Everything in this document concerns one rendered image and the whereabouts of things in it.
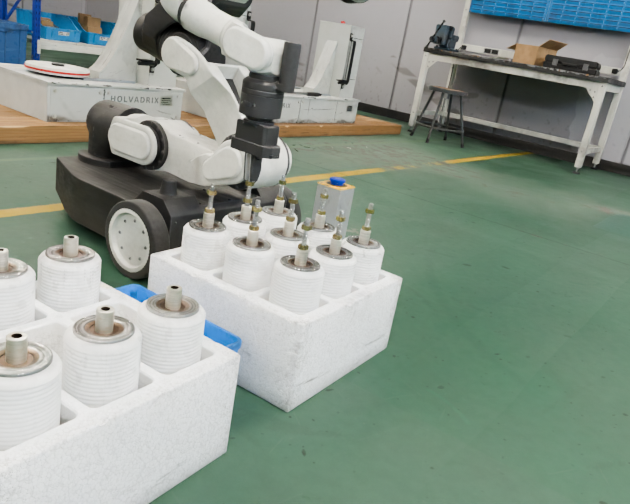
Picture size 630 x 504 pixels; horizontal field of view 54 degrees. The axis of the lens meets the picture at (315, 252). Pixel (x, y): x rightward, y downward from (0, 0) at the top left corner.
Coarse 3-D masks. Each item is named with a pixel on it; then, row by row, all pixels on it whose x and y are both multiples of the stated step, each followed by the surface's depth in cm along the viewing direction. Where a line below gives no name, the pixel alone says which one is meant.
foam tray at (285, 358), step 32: (160, 256) 124; (160, 288) 125; (192, 288) 120; (224, 288) 115; (352, 288) 128; (384, 288) 130; (224, 320) 116; (256, 320) 112; (288, 320) 107; (320, 320) 110; (352, 320) 122; (384, 320) 136; (256, 352) 113; (288, 352) 109; (320, 352) 115; (352, 352) 127; (256, 384) 114; (288, 384) 110; (320, 384) 119
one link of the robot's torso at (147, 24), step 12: (156, 12) 165; (144, 24) 169; (156, 24) 166; (168, 24) 164; (144, 36) 170; (156, 36) 168; (144, 48) 174; (156, 48) 170; (204, 48) 161; (216, 48) 163; (216, 60) 165
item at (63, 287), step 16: (96, 256) 101; (48, 272) 96; (64, 272) 95; (80, 272) 96; (96, 272) 99; (48, 288) 96; (64, 288) 96; (80, 288) 97; (96, 288) 100; (48, 304) 97; (64, 304) 97; (80, 304) 98
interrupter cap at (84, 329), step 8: (80, 320) 79; (88, 320) 79; (120, 320) 81; (128, 320) 81; (72, 328) 77; (80, 328) 77; (88, 328) 78; (120, 328) 79; (128, 328) 79; (80, 336) 75; (88, 336) 76; (96, 336) 76; (104, 336) 76; (112, 336) 76; (120, 336) 77; (128, 336) 77
